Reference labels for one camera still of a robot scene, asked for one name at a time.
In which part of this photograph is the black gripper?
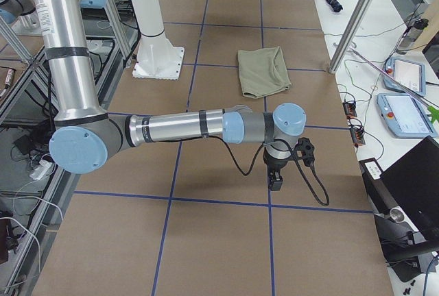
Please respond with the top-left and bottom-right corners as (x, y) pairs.
(263, 137), (315, 192)

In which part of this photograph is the olive green long-sleeve shirt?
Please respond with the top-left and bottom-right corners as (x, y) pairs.
(237, 47), (292, 99)

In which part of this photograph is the black box with label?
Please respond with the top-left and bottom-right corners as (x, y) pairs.
(359, 158), (398, 215)

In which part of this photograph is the black laptop computer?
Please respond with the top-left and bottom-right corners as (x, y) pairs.
(380, 136), (438, 241)

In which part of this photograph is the near teach pendant tablet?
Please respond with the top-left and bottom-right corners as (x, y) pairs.
(377, 93), (438, 139)

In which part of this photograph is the teach pendant tablet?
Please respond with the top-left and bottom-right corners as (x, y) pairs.
(377, 93), (438, 139)
(383, 58), (426, 97)

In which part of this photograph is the metal reacher grabber tool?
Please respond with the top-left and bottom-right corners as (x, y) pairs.
(334, 41), (439, 122)

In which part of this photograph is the far teach pendant tablet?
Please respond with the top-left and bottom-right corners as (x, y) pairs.
(383, 58), (426, 97)

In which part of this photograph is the folded dark blue umbrella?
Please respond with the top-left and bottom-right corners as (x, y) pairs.
(325, 0), (343, 13)

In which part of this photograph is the white power strip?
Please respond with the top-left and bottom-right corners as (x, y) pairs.
(29, 159), (54, 180)

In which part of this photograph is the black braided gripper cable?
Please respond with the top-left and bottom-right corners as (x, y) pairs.
(205, 134), (331, 207)

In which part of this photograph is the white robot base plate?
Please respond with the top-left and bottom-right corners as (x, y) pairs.
(132, 45), (185, 80)

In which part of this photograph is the aluminium frame post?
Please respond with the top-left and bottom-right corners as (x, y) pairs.
(329, 0), (372, 74)

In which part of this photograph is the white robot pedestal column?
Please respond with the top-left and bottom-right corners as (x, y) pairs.
(132, 0), (171, 51)

